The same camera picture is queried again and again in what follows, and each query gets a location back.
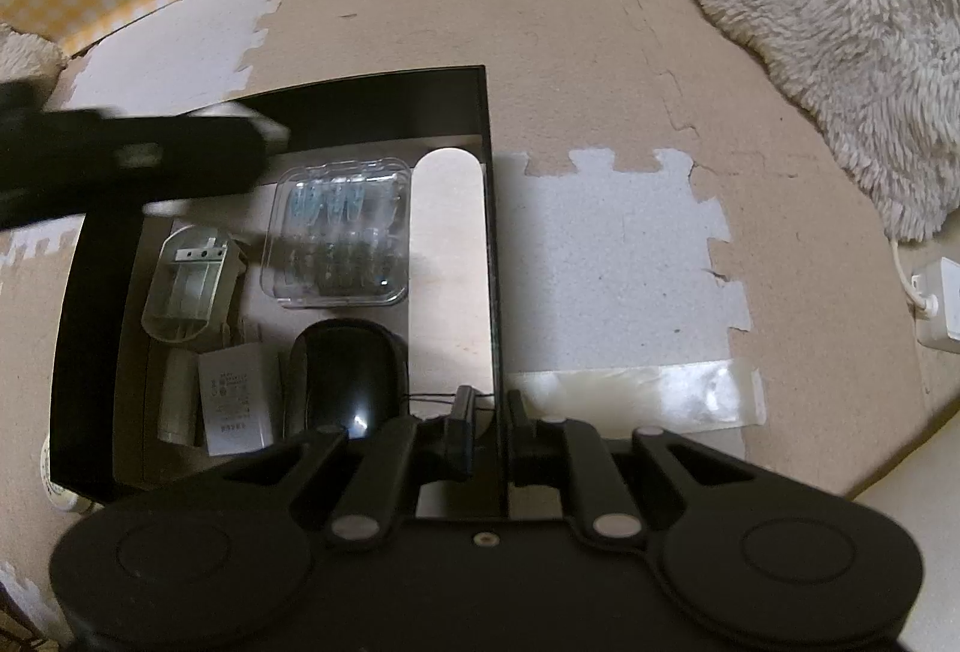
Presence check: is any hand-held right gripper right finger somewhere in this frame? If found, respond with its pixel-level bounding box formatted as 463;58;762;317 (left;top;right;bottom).
506;389;758;540

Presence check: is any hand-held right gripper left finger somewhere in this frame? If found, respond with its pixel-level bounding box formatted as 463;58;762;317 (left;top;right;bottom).
225;386;481;552

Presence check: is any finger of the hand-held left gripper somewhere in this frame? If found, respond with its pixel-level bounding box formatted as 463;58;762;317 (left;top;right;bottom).
180;103;292;152

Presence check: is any black computer mouse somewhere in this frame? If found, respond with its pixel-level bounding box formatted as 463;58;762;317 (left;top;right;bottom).
289;318;410;450

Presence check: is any clear plastic case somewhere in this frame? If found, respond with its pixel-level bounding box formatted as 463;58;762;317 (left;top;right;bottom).
260;157;412;308

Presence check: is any oval clear case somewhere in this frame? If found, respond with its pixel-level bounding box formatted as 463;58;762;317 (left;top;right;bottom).
141;226;241;344

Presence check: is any black storage box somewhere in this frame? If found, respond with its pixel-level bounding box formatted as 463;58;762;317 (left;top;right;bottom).
49;65;511;522

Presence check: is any white power adapter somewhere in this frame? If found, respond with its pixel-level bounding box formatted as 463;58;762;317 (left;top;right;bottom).
197;343;280;458

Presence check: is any white tube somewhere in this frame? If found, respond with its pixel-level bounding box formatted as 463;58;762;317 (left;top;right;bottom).
156;346;207;447

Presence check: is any white foam mat tile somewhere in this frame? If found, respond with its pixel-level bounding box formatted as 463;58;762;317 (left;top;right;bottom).
71;0;293;121
499;148;755;383

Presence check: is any fluffy cream rug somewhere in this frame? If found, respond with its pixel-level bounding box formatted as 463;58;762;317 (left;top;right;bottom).
621;0;960;244
0;22;67;79

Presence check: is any clear tape strip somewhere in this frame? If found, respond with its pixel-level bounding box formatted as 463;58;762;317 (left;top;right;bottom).
506;358;766;435

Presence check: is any cream round tin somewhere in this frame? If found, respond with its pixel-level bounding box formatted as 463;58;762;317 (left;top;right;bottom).
41;434;102;514

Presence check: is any white power strip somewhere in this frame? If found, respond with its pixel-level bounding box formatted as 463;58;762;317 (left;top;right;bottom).
910;258;960;353

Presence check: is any white cable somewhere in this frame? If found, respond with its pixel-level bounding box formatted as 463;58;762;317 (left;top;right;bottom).
889;236;931;312

